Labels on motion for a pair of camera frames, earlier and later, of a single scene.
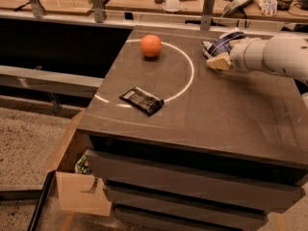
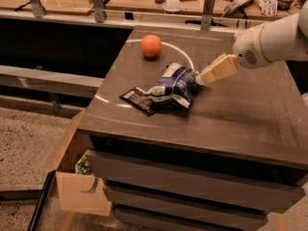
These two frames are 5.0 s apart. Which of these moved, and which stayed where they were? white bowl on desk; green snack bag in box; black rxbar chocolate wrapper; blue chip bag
Moved: blue chip bag
Stayed: green snack bag in box; black rxbar chocolate wrapper; white bowl on desk
